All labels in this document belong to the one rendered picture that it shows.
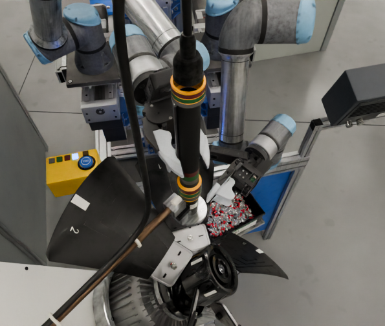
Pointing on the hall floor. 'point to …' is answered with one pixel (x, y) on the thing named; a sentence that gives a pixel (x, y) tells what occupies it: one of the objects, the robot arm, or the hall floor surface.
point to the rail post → (282, 202)
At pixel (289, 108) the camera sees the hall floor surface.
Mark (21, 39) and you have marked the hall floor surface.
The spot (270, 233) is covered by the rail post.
